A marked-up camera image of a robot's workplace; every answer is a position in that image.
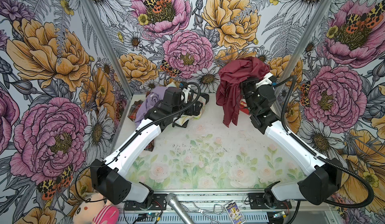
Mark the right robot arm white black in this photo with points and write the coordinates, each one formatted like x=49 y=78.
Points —
x=322 y=180

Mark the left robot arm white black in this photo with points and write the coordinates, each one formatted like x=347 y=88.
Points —
x=109 y=175

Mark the silver microphone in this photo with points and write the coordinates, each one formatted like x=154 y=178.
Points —
x=174 y=203

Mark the lavender cloth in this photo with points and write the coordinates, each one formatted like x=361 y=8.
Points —
x=151 y=100

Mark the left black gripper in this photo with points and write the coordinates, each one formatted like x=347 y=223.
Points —
x=190 y=111

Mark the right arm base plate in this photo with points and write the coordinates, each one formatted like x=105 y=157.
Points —
x=259 y=200

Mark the colourful card packet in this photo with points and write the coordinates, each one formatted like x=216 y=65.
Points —
x=234 y=213

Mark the pink plush doll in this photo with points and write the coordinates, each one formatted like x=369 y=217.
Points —
x=96 y=211

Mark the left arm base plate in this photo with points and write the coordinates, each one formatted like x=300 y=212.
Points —
x=157 y=202

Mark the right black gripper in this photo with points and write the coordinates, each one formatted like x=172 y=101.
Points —
x=250 y=80

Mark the maroon cloth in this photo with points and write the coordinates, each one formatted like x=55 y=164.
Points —
x=228 y=94

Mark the red white snack box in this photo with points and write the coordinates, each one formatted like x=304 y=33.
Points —
x=244 y=109

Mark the red plaid cloth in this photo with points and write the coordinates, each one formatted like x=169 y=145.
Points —
x=134 y=109

